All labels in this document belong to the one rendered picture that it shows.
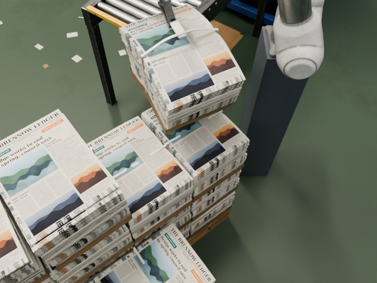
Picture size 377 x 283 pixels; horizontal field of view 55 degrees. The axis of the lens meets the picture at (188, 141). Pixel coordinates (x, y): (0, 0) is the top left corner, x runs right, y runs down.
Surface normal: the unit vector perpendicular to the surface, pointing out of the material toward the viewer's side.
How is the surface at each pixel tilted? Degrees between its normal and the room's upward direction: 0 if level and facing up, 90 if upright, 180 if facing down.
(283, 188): 0
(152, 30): 12
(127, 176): 1
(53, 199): 0
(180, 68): 18
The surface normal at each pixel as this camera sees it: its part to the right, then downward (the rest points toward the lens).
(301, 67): -0.11, 0.89
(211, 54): 0.12, -0.31
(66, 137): 0.03, -0.50
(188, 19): -0.10, -0.66
